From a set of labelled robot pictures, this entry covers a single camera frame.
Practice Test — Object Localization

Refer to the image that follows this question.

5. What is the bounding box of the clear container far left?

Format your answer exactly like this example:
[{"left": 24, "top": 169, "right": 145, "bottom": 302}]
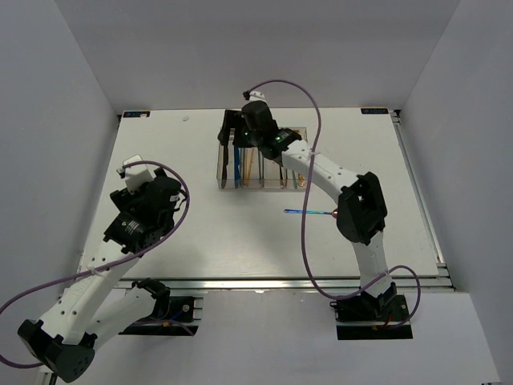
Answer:
[{"left": 216, "top": 129, "right": 239, "bottom": 190}]

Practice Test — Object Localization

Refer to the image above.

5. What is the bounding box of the iridescent rainbow spoon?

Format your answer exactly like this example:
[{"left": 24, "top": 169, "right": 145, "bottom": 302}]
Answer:
[{"left": 283, "top": 209, "right": 338, "bottom": 218}]

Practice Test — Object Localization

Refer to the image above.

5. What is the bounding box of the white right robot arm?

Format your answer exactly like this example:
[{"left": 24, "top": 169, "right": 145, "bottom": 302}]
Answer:
[{"left": 217, "top": 91, "right": 397, "bottom": 320}]

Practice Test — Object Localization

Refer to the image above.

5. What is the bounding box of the black spoon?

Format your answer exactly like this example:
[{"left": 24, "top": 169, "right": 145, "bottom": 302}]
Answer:
[{"left": 279, "top": 165, "right": 287, "bottom": 189}]

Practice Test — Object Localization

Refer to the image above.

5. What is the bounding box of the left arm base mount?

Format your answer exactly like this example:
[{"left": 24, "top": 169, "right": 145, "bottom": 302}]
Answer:
[{"left": 119, "top": 278, "right": 204, "bottom": 337}]

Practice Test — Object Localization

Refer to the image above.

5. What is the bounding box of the right table corner label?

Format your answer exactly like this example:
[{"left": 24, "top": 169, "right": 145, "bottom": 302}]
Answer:
[{"left": 360, "top": 107, "right": 389, "bottom": 115}]

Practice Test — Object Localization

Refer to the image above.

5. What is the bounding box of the grey metal chopstick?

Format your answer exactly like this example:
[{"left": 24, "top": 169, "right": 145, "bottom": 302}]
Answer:
[
  {"left": 240, "top": 148, "right": 245, "bottom": 185},
  {"left": 257, "top": 152, "right": 264, "bottom": 186}
]

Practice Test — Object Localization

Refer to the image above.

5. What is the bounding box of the left table corner label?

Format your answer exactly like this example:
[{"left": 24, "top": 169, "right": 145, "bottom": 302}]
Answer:
[{"left": 122, "top": 111, "right": 151, "bottom": 119}]

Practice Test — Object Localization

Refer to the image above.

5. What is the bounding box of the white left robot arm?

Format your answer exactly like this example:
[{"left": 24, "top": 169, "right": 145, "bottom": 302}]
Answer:
[{"left": 18, "top": 156, "right": 189, "bottom": 383}]

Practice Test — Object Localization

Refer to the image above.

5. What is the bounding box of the blue knife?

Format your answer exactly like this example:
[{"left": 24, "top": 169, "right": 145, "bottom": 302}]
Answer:
[{"left": 233, "top": 146, "right": 241, "bottom": 188}]

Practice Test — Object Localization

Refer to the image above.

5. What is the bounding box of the gold fork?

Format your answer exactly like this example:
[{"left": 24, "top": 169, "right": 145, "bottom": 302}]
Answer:
[{"left": 297, "top": 174, "right": 307, "bottom": 188}]

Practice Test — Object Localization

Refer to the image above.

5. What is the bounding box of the wooden chopstick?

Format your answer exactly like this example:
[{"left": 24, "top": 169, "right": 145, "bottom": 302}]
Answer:
[
  {"left": 247, "top": 148, "right": 256, "bottom": 179},
  {"left": 243, "top": 148, "right": 254, "bottom": 186}
]

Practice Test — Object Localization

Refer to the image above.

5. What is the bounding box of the black iridescent knife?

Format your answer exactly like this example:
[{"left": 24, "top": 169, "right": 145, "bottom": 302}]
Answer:
[{"left": 220, "top": 145, "right": 229, "bottom": 189}]

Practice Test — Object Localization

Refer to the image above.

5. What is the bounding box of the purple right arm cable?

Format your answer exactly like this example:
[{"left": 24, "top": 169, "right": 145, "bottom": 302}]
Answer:
[{"left": 248, "top": 79, "right": 422, "bottom": 326}]

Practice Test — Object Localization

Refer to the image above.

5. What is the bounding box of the table corner label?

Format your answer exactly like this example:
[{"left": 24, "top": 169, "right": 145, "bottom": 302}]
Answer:
[
  {"left": 360, "top": 107, "right": 389, "bottom": 115},
  {"left": 122, "top": 111, "right": 151, "bottom": 119}
]

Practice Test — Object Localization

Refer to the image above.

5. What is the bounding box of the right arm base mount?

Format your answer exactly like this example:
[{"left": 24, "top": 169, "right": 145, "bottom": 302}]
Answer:
[{"left": 329, "top": 294, "right": 414, "bottom": 341}]

